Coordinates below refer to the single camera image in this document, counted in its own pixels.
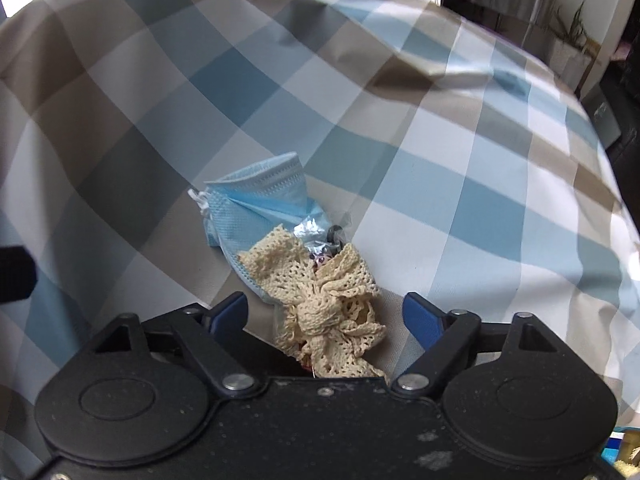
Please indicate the potted plant in white pot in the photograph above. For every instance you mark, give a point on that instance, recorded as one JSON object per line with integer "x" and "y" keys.
{"x": 570, "y": 62}

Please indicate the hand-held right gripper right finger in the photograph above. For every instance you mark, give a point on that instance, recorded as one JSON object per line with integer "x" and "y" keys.
{"x": 422, "y": 322}

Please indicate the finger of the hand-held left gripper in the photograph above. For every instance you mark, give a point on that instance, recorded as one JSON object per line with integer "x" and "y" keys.
{"x": 17, "y": 275}

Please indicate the leaning dark panel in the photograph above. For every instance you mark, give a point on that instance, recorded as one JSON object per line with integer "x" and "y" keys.
{"x": 602, "y": 115}

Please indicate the blue brown checked blanket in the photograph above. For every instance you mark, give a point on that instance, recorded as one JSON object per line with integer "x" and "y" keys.
{"x": 450, "y": 160}

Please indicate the cream lace cloth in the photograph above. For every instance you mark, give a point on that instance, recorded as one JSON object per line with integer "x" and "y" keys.
{"x": 320, "y": 310}

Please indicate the crinkled silver wrapper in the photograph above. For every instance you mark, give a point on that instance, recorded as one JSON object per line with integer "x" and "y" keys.
{"x": 312, "y": 230}

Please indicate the blue face mask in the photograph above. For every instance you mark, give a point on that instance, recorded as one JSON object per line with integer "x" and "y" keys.
{"x": 255, "y": 200}

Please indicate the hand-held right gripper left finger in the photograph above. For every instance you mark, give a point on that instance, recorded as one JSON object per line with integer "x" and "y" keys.
{"x": 230, "y": 312}

